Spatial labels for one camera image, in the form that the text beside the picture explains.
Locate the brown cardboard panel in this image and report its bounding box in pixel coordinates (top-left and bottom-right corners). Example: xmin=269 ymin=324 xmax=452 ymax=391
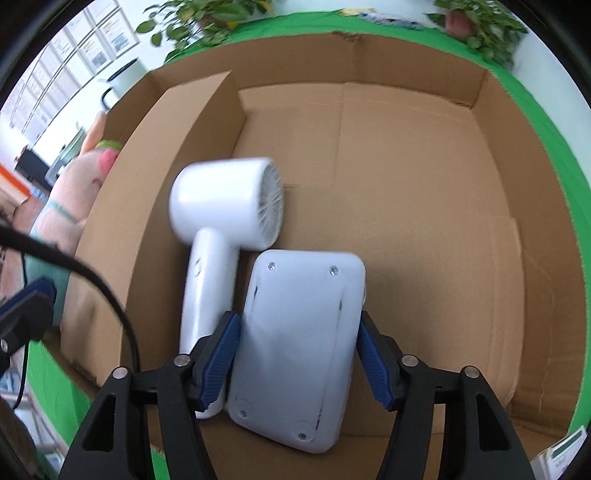
xmin=121 ymin=71 xmax=249 ymax=374

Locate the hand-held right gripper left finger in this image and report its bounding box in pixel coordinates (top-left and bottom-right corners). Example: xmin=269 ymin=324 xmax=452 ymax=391
xmin=58 ymin=311 xmax=242 ymax=480

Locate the white carton with green label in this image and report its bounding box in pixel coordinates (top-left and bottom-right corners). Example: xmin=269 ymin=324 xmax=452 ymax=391
xmin=530 ymin=427 xmax=588 ymax=480

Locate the green tablecloth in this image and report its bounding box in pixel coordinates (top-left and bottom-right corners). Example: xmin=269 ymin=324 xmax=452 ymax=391
xmin=25 ymin=11 xmax=591 ymax=480

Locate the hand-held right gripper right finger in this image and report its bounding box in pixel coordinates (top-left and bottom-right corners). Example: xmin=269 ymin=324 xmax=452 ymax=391
xmin=355 ymin=311 xmax=536 ymax=480

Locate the thick black cable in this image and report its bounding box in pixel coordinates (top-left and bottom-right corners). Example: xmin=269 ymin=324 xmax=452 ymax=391
xmin=0 ymin=225 xmax=141 ymax=374

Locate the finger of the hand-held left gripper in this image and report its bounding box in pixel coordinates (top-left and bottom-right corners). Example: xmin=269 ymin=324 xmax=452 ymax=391
xmin=0 ymin=276 xmax=57 ymax=368

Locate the white rectangular plastic device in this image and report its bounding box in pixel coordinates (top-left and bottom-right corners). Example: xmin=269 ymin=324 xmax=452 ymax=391
xmin=226 ymin=249 xmax=367 ymax=456

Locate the leafy potted plant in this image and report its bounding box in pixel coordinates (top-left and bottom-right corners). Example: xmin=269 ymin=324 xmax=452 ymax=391
xmin=137 ymin=0 xmax=273 ymax=63

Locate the wall of framed certificates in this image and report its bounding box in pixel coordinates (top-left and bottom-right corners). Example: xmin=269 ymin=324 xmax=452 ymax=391
xmin=7 ymin=0 xmax=141 ymax=144

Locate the pink and blue plush toy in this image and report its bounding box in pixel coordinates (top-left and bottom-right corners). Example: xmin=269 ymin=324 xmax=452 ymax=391
xmin=23 ymin=113 xmax=123 ymax=324

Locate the large cardboard box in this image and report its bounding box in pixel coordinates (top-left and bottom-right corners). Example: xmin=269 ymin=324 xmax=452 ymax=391
xmin=59 ymin=30 xmax=578 ymax=480

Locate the white hair dryer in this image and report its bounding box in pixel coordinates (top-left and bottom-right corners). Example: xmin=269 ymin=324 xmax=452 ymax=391
xmin=168 ymin=158 xmax=285 ymax=420

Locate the leafy plant in pink pot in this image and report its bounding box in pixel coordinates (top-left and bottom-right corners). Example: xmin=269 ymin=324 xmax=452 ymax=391
xmin=427 ymin=0 xmax=530 ymax=71

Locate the white enamel mug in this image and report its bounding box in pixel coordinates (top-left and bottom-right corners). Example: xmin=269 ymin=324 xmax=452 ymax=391
xmin=100 ymin=58 xmax=149 ymax=110

